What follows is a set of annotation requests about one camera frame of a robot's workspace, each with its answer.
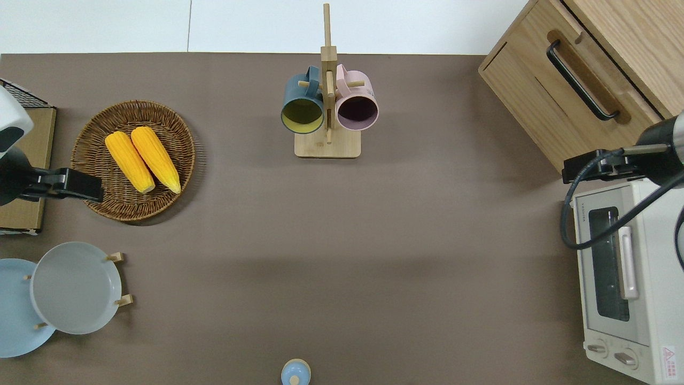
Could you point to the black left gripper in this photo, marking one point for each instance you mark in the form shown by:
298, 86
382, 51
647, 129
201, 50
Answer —
51, 184

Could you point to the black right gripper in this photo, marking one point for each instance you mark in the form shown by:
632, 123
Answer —
614, 167

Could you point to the wooden drawer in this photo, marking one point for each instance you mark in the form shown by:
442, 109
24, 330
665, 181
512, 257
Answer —
604, 69

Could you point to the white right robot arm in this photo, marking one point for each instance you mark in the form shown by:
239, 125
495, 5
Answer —
665, 144

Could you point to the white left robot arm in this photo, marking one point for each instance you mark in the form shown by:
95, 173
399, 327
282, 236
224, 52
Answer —
10, 120

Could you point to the brown wicker basket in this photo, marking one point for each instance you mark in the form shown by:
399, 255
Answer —
96, 155

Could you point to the yellow corn cob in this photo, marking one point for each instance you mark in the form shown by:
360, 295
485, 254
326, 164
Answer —
128, 160
156, 158

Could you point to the grey plate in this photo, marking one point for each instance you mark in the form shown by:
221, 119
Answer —
75, 289

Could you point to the wooden plate rack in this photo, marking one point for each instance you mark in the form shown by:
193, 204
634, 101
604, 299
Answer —
124, 300

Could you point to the white toaster oven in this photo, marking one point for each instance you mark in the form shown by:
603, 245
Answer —
657, 267

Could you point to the light blue plate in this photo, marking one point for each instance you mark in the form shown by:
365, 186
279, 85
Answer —
16, 310

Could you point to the light wooden cabinet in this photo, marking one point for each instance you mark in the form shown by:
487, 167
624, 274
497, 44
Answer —
641, 32

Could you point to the pink mug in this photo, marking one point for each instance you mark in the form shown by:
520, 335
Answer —
359, 91

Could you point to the dark blue mug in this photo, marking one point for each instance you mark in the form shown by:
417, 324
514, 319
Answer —
299, 91

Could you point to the wooden mug tree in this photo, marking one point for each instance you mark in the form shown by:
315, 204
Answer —
327, 144

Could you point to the small blue bell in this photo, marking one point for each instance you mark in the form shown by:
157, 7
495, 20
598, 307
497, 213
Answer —
295, 372

